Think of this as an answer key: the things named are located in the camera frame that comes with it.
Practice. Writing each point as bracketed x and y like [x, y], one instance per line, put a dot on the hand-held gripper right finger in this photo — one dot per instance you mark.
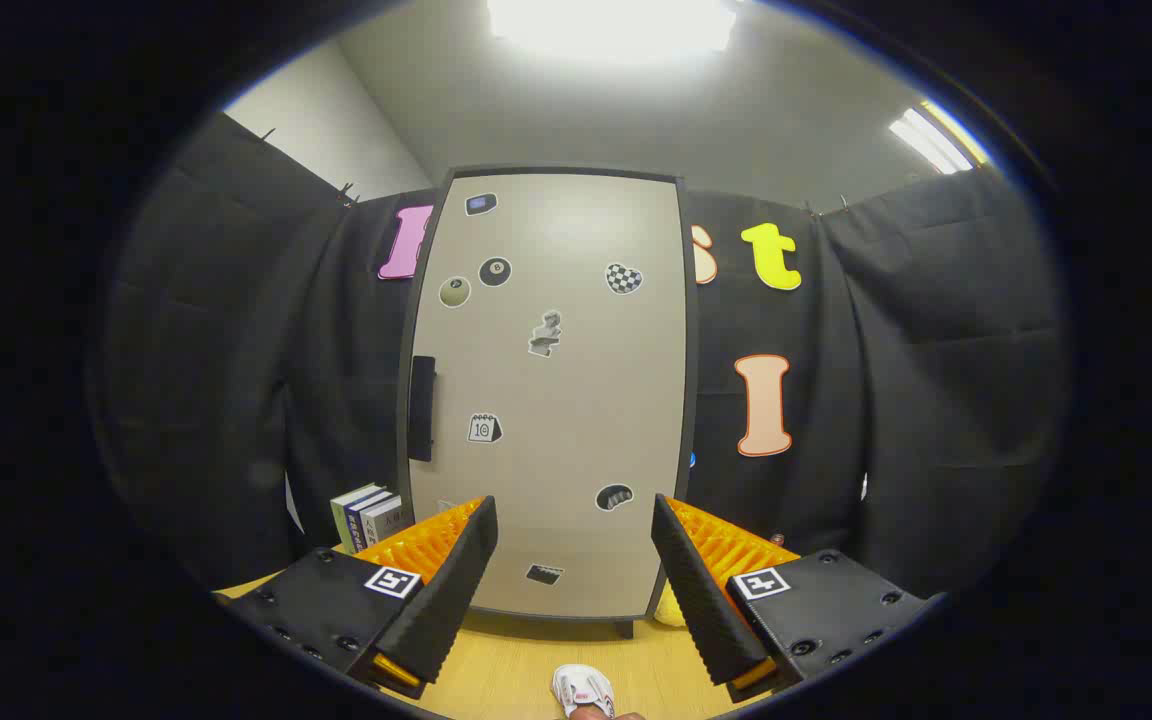
[701, 600]

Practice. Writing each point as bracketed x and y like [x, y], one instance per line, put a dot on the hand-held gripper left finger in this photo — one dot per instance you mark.
[456, 590]

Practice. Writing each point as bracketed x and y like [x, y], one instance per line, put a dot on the white shoe with red print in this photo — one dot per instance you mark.
[581, 688]

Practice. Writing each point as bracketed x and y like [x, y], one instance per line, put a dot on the grey shoe cabinet door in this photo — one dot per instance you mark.
[576, 420]

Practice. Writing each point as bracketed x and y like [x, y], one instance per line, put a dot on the grey shoe cabinet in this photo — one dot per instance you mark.
[692, 380]

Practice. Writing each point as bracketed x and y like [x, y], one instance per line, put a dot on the yellow round object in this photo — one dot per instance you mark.
[669, 608]

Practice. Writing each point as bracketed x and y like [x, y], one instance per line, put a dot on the book with dark blue spine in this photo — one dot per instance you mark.
[356, 525]

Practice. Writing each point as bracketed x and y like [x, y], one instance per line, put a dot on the black backdrop cloth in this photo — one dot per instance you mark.
[936, 400]

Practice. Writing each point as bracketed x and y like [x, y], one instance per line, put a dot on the wide ceiling light panel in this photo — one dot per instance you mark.
[616, 25]

